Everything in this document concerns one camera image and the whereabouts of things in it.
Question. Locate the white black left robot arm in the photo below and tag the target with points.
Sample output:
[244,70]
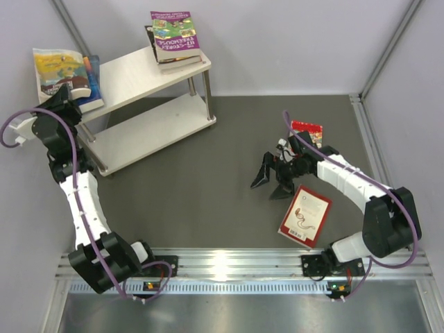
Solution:
[101,257]

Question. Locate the aluminium front rail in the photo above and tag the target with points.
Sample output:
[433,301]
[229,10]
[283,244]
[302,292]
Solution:
[264,271]

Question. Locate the blue Jane Eyre book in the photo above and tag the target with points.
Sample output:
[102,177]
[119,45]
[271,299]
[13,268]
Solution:
[95,100]

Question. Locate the purple storey treehouse book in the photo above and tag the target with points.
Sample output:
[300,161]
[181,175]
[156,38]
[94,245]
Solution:
[174,35]

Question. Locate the light teal paperback book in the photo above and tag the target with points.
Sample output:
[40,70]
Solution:
[56,67]

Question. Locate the black treehouse book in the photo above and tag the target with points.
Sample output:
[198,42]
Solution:
[151,38]

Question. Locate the red storey treehouse book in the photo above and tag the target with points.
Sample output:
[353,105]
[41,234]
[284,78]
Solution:
[178,64]

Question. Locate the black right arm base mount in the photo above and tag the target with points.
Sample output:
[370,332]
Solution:
[316,267]

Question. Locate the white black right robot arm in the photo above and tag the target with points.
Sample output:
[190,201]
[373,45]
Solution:
[391,221]

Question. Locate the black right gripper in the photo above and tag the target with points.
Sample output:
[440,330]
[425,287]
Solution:
[281,192]

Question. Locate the white two-tier shelf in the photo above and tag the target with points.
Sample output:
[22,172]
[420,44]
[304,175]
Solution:
[130,78]

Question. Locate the red Edward Tulane book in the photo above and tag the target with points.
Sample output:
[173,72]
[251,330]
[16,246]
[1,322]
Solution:
[305,217]

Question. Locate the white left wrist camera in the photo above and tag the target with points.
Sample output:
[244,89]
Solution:
[23,129]

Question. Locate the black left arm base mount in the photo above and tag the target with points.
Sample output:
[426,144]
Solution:
[156,270]

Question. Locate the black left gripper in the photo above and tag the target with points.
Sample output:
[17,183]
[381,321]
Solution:
[69,108]

